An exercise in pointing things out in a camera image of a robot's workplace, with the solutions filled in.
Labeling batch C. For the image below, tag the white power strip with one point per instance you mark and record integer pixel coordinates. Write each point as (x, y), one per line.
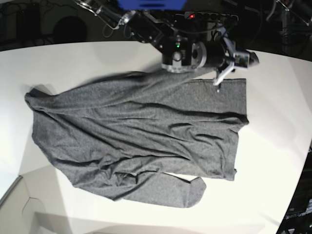
(210, 16)

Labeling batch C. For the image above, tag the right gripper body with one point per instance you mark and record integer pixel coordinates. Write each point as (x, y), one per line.
(229, 60)

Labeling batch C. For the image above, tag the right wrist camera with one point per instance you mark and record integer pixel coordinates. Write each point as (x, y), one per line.
(241, 59)

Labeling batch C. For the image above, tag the blue box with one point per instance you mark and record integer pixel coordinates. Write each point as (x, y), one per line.
(151, 4)

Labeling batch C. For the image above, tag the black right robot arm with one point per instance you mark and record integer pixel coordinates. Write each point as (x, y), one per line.
(188, 41)

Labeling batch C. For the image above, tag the grey t-shirt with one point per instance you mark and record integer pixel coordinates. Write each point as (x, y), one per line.
(146, 137)

